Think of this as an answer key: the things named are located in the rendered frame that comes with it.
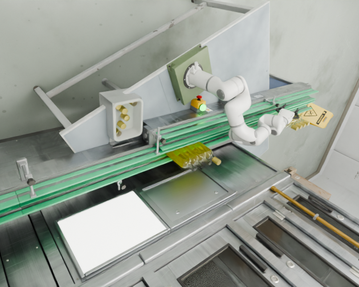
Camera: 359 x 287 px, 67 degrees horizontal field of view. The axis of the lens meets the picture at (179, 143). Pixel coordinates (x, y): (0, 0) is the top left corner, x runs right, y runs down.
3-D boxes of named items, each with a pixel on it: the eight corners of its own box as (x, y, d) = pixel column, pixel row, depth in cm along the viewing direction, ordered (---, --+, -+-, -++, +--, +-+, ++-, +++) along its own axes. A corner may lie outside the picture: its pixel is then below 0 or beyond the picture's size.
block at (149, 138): (141, 140, 159) (147, 146, 154) (142, 126, 154) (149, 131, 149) (146, 138, 161) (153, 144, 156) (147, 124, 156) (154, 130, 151)
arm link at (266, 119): (268, 127, 165) (283, 113, 177) (249, 124, 173) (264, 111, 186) (269, 139, 169) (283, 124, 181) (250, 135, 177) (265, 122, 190)
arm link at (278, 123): (266, 118, 178) (280, 121, 172) (273, 109, 183) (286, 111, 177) (269, 136, 187) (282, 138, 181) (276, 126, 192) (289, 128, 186)
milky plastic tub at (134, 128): (107, 135, 149) (114, 143, 144) (105, 97, 138) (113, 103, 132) (134, 128, 159) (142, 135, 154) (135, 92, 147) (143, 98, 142)
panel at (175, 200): (53, 225, 126) (81, 282, 105) (52, 221, 125) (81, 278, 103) (196, 166, 178) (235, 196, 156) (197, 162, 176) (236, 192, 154)
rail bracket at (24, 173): (17, 176, 125) (30, 205, 110) (9, 145, 116) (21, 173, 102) (28, 172, 127) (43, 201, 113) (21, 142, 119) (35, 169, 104)
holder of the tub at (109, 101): (107, 143, 152) (113, 150, 147) (105, 97, 138) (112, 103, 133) (134, 135, 162) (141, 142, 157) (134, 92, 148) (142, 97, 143)
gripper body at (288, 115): (273, 122, 194) (280, 113, 199) (287, 128, 189) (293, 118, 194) (275, 115, 188) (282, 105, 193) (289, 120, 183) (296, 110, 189)
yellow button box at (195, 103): (189, 108, 181) (196, 112, 176) (191, 98, 177) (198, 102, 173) (197, 106, 185) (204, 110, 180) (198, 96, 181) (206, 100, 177)
